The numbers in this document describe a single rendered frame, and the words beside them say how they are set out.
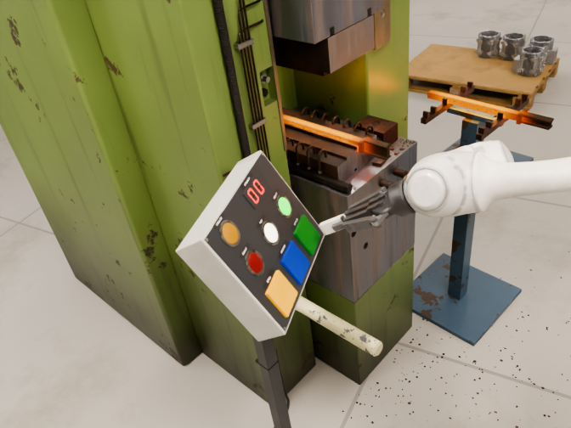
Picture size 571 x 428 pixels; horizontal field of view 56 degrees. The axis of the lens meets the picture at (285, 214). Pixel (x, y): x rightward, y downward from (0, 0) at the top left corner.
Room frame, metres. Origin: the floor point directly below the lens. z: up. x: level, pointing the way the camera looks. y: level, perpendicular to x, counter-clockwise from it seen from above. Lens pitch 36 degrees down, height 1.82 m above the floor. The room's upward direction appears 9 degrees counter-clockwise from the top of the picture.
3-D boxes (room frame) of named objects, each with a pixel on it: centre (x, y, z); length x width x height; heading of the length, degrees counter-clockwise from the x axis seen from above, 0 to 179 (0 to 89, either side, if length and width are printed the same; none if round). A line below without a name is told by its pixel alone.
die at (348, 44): (1.56, -0.11, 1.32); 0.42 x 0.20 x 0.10; 42
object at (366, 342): (1.11, -0.05, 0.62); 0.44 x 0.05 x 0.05; 42
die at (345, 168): (1.56, -0.11, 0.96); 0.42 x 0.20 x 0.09; 42
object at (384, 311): (1.60, -0.14, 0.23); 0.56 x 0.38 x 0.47; 42
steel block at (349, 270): (1.60, -0.14, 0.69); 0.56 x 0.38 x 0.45; 42
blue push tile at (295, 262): (0.92, 0.00, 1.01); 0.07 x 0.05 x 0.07; 157
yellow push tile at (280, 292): (0.82, 0.04, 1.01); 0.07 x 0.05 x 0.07; 157
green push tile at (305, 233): (1.01, -0.04, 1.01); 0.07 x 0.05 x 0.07; 157
